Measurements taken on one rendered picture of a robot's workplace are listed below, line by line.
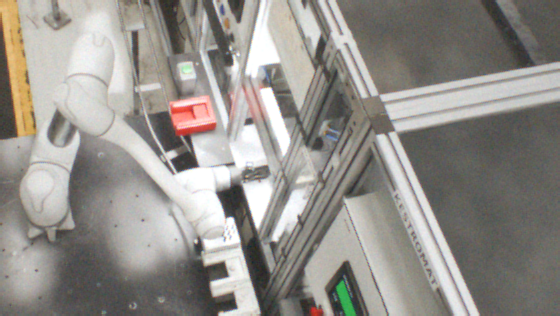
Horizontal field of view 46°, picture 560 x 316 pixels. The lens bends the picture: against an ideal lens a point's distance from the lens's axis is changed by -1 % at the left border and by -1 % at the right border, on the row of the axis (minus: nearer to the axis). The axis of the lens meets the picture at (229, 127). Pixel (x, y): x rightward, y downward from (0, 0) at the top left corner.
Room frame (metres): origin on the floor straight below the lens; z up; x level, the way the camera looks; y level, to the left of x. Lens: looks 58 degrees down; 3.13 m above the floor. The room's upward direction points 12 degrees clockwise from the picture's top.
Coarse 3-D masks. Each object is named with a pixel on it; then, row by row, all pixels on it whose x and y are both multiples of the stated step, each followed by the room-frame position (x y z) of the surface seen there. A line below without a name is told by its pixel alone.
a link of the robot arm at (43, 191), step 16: (32, 176) 0.98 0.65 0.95; (48, 176) 0.99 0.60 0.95; (64, 176) 1.04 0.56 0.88; (32, 192) 0.92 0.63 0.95; (48, 192) 0.93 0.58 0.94; (64, 192) 0.98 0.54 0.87; (32, 208) 0.89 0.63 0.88; (48, 208) 0.90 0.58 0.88; (64, 208) 0.95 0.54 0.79; (48, 224) 0.89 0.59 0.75
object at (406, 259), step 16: (368, 176) 0.72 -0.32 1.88; (368, 192) 0.70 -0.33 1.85; (384, 192) 0.67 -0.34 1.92; (384, 208) 0.65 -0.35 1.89; (384, 224) 0.63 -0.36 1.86; (400, 224) 0.60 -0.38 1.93; (400, 240) 0.58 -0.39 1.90; (400, 256) 0.56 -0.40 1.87; (416, 256) 0.53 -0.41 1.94; (304, 272) 0.73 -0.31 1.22; (400, 272) 0.53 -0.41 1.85; (416, 272) 0.51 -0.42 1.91; (304, 288) 0.70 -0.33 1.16; (416, 288) 0.49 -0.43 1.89; (288, 304) 0.72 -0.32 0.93; (304, 304) 0.67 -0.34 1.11; (416, 304) 0.47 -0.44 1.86; (432, 304) 0.45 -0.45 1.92
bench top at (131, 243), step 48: (0, 144) 1.21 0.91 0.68; (96, 144) 1.30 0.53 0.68; (0, 192) 1.00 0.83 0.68; (96, 192) 1.09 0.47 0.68; (144, 192) 1.13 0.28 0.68; (0, 240) 0.81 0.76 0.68; (48, 240) 0.85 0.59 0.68; (96, 240) 0.89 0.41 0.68; (144, 240) 0.93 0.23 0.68; (192, 240) 0.97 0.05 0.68; (240, 240) 1.01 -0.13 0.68; (0, 288) 0.63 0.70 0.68; (48, 288) 0.67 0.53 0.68; (96, 288) 0.71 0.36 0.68; (144, 288) 0.75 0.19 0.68; (192, 288) 0.78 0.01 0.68
